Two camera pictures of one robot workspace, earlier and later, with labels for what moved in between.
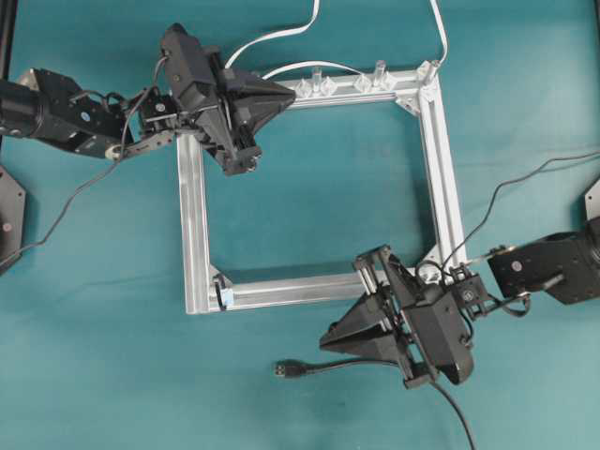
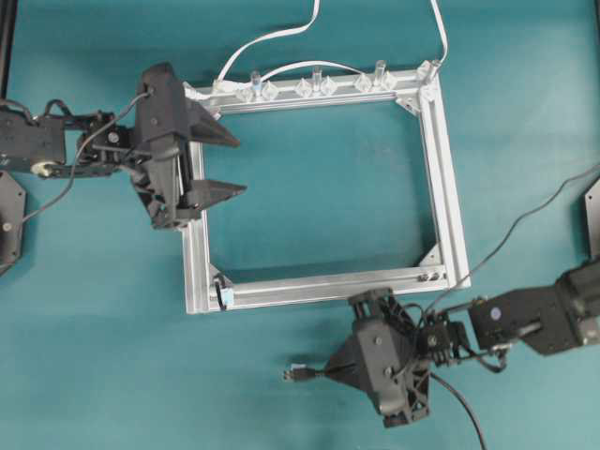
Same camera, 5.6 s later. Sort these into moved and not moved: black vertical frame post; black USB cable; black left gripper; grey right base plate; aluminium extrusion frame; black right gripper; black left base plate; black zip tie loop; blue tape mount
Moved: black USB cable; black left gripper; black right gripper
Not moved: grey right base plate; black vertical frame post; black zip tie loop; black left base plate; aluminium extrusion frame; blue tape mount
